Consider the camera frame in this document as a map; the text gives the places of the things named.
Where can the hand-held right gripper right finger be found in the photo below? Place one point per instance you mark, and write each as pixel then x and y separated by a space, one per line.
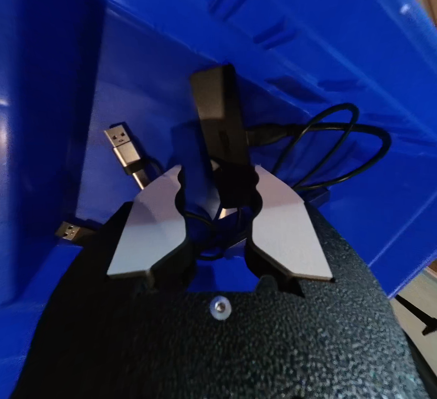
pixel 286 235

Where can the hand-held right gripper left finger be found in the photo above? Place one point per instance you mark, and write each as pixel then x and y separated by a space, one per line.
pixel 150 228

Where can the black usb hub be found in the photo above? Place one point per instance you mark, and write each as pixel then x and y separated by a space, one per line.
pixel 218 115

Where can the blue plastic bin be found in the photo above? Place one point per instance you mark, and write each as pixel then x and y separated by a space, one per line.
pixel 307 47

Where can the silver usb plug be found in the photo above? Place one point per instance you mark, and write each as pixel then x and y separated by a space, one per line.
pixel 126 153
pixel 70 231

